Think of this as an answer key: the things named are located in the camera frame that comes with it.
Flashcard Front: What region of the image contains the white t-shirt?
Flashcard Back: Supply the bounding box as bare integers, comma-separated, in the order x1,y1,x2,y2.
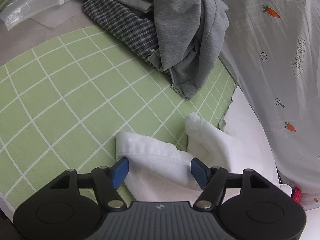
116,112,292,203

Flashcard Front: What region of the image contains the red knitted garment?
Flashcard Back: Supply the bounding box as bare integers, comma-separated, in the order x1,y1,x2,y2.
292,187,302,205

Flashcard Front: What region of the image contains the green grid-pattern mat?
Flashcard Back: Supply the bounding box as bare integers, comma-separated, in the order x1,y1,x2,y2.
1,26,235,215

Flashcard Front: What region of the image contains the grey carrot-print storage bag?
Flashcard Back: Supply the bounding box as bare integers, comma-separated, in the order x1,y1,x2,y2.
221,0,319,210

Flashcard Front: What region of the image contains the dark plaid shirt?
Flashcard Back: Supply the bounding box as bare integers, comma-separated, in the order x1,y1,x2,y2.
82,0,158,63

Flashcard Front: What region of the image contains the grey jersey garment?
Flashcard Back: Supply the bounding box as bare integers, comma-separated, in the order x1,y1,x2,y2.
74,0,230,101

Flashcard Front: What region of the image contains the clear plastic zip bag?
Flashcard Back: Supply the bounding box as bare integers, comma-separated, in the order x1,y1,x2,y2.
1,0,82,30

